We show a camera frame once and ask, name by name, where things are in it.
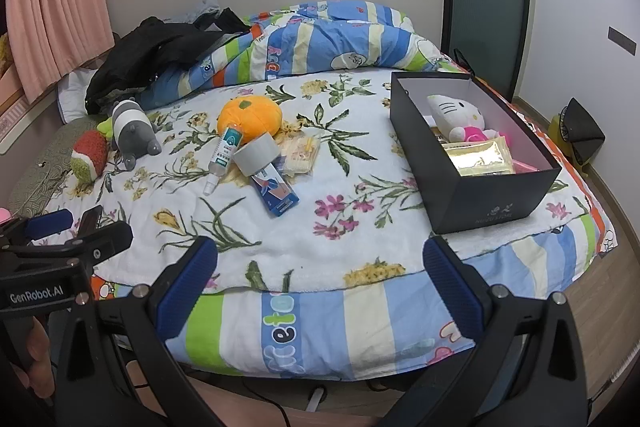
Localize striped cartoon quilt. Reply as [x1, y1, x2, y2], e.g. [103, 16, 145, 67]
[140, 0, 451, 110]

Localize grey bed leg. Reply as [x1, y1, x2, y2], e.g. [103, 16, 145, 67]
[305, 384, 328, 414]

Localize pink curtain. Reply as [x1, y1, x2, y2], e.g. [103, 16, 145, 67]
[5, 0, 116, 105]

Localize black cable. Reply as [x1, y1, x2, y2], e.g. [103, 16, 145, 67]
[240, 377, 291, 427]

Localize grey striped raccoon plush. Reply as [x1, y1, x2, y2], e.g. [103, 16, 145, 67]
[109, 98, 163, 171]

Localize wall switch panel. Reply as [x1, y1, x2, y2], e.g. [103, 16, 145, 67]
[608, 27, 640, 54]

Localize orange pumpkin plush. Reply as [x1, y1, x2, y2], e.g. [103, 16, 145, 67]
[216, 94, 283, 145]

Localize person's left hand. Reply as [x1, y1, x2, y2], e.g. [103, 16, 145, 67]
[22, 318, 55, 390]

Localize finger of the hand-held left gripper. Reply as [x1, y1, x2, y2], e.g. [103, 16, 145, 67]
[75, 205, 104, 244]
[0, 208, 75, 249]

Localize white floral blanket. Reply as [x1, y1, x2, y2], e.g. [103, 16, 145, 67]
[42, 69, 591, 295]

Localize gold foil packet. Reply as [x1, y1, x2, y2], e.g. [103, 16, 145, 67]
[440, 138, 516, 178]

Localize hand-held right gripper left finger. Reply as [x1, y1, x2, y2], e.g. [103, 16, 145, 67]
[55, 235, 221, 427]

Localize grey patterned cushion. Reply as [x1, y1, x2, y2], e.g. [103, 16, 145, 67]
[7, 119, 108, 220]

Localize red strawberry plush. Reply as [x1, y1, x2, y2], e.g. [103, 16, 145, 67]
[70, 117, 116, 184]

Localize yellow plush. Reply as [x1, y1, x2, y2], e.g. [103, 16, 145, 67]
[0, 32, 13, 75]

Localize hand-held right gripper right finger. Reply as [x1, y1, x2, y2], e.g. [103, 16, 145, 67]
[380, 235, 588, 427]

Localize white pillow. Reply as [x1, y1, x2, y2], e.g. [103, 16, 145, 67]
[56, 69, 108, 124]

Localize white spray bottle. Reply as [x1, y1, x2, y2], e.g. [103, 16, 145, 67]
[202, 125, 244, 196]

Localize white cat plush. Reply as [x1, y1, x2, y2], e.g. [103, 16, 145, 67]
[426, 93, 501, 144]

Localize blue carton box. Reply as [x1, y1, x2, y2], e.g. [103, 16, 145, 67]
[248, 164, 300, 218]

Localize grey cloth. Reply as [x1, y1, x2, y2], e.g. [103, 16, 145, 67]
[182, 0, 223, 25]

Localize black jacket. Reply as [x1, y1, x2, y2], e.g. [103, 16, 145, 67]
[85, 7, 251, 115]

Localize grey tape roll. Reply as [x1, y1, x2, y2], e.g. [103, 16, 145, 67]
[233, 133, 280, 176]

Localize clear snack packet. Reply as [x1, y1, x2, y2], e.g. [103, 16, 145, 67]
[272, 130, 322, 175]

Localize black cardboard box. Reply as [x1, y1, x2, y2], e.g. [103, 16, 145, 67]
[389, 71, 562, 235]

